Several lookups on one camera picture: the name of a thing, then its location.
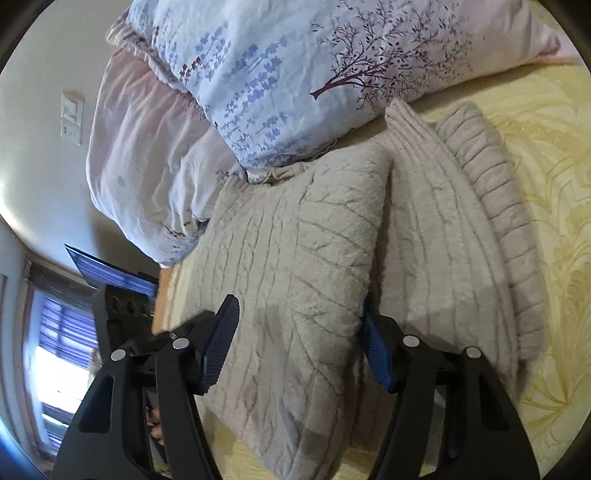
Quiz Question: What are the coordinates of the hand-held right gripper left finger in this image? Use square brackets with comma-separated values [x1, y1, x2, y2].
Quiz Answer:
[48, 294, 241, 480]

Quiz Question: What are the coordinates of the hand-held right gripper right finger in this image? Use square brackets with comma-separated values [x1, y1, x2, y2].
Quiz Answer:
[361, 295, 541, 480]

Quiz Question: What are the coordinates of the beige cable-knit sweater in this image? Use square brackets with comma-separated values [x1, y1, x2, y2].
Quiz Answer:
[182, 98, 549, 480]

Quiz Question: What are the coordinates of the person's left hand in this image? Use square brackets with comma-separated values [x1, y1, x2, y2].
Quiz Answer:
[146, 405, 167, 448]

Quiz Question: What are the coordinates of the flat screen television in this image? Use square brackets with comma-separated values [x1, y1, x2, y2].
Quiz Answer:
[65, 244, 161, 298]

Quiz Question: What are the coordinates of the pink floral pillow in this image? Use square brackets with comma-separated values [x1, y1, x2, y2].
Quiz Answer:
[86, 46, 252, 269]

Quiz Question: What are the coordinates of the yellow patterned bedsheet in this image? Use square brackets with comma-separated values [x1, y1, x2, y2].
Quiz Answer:
[158, 59, 591, 480]

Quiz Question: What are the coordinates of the pale blue tree-print pillow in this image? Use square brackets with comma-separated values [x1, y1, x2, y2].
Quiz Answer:
[126, 0, 581, 184]

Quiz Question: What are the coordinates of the white wall socket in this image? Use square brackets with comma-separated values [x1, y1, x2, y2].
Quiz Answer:
[59, 118, 84, 148]

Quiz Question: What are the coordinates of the white wall switch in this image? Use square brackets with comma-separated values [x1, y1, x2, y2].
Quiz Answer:
[60, 91, 86, 122]

